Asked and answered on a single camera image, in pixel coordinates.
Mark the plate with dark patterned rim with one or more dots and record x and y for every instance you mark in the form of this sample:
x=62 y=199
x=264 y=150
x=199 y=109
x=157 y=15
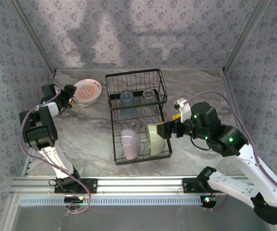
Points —
x=86 y=106

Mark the white plate orange sun print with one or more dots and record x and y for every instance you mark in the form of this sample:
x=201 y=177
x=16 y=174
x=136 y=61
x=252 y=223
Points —
x=87 y=91

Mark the cream bowl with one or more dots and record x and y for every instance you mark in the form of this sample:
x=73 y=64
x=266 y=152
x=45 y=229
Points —
x=154 y=144

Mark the clear glass cup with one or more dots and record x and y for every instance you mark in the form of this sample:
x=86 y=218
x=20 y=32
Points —
x=149 y=94

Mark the purple bowl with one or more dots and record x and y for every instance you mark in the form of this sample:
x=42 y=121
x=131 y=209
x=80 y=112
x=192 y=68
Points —
x=129 y=144

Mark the blue translucent cup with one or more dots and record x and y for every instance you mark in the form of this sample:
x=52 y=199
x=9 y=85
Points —
x=128 y=101

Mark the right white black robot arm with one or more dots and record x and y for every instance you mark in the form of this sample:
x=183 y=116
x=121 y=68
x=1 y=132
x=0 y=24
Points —
x=249 y=168

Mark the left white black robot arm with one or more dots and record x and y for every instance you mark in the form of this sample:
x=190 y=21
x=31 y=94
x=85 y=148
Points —
x=44 y=132

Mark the right small circuit board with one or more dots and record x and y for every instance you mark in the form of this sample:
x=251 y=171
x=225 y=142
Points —
x=208 y=202

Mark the small circuit board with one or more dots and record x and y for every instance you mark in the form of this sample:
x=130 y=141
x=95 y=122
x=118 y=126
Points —
x=73 y=199
x=208 y=202

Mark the left small circuit board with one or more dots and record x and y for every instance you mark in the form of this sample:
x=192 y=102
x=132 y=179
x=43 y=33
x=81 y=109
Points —
x=73 y=199

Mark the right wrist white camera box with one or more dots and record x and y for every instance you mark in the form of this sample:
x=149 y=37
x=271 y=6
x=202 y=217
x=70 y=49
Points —
x=185 y=111

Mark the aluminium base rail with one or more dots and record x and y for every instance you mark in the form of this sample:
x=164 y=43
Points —
x=140 y=184

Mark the aluminium frame post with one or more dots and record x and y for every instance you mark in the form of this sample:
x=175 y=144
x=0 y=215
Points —
x=245 y=36
x=34 y=36

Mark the aluminium frame leg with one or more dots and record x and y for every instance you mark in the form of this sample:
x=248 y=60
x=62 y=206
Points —
x=9 y=214

